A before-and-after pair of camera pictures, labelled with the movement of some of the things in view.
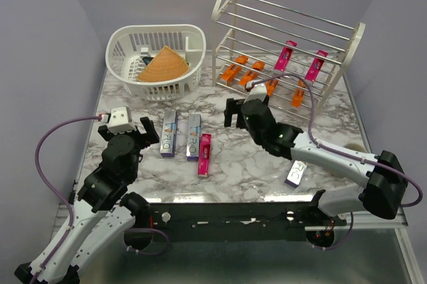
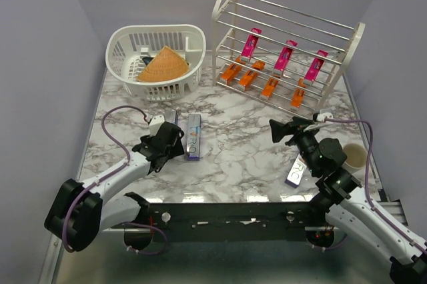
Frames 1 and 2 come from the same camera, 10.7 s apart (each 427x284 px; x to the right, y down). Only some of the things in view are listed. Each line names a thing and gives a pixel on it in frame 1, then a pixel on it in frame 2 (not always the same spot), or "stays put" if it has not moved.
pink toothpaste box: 315,66 stays put
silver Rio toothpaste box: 193,143 stays put
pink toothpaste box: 205,156 -> 251,42
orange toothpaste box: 249,76 stays put
